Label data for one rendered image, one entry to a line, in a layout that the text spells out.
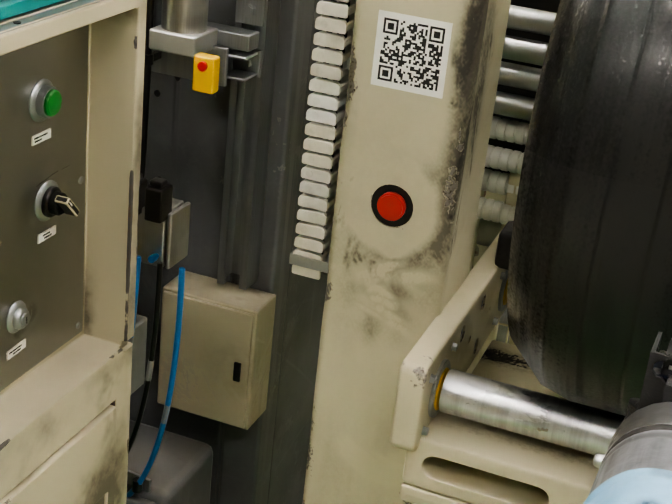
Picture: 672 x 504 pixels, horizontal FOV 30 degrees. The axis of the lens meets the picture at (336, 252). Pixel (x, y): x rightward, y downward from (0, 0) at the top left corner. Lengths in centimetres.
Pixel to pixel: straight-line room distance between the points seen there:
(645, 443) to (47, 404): 61
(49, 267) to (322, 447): 40
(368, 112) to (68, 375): 39
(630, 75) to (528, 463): 43
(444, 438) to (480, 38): 40
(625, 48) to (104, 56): 49
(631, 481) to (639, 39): 39
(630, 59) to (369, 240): 42
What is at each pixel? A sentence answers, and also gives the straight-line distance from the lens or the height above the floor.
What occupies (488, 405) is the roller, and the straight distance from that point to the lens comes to 126.
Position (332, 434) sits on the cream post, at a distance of 143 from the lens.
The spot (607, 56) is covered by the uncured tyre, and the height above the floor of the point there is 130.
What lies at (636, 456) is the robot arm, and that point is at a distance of 79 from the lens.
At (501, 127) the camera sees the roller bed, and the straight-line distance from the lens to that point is 166.
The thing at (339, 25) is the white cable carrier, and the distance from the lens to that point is 127.
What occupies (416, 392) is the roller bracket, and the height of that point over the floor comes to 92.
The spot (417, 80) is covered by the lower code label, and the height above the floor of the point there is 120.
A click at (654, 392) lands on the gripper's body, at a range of 94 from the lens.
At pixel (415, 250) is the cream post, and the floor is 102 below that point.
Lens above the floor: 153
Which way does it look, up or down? 24 degrees down
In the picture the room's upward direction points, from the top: 6 degrees clockwise
